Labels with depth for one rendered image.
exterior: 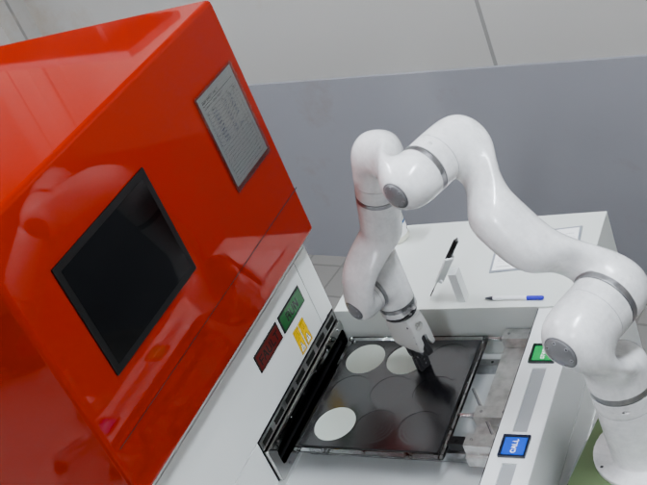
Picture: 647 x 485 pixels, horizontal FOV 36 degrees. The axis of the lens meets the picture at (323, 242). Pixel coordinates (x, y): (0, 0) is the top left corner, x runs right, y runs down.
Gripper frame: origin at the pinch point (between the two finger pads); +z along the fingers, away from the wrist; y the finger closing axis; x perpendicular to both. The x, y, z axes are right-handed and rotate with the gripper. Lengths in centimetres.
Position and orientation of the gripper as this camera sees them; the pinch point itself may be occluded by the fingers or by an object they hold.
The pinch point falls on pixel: (421, 360)
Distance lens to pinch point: 235.2
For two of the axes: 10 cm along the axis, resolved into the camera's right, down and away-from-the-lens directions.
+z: 3.6, 7.9, 5.0
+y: -6.2, -2.1, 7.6
